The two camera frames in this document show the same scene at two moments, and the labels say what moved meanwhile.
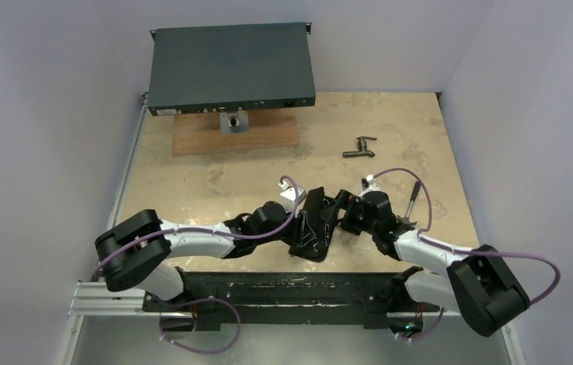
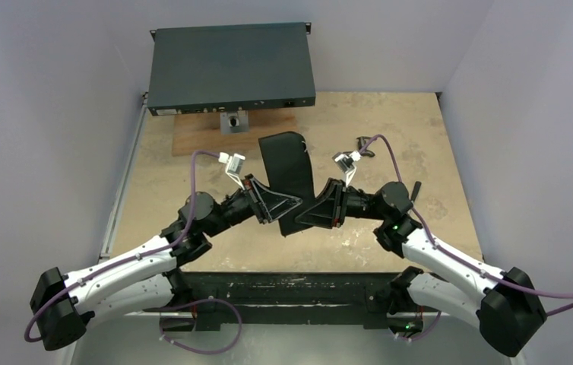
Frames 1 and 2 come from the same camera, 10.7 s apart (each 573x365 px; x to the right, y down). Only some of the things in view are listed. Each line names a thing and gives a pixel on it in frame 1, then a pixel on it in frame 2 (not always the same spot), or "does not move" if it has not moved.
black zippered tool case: x=315 y=225 -> x=288 y=169
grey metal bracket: x=234 y=122 does not move
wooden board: x=201 y=134 does not move
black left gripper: x=297 y=224 -> x=270 y=205
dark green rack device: x=222 y=68 does not move
